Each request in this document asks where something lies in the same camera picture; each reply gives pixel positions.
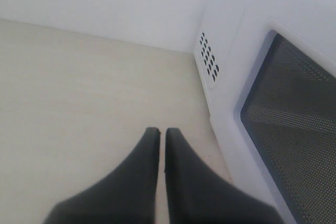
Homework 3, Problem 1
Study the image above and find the white microwave oven body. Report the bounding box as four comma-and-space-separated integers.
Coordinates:
193, 0, 336, 224

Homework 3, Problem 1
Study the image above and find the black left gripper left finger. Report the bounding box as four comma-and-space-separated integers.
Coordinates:
44, 127, 160, 223

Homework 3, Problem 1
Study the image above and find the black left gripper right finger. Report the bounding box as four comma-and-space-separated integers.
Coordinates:
165, 128, 283, 223

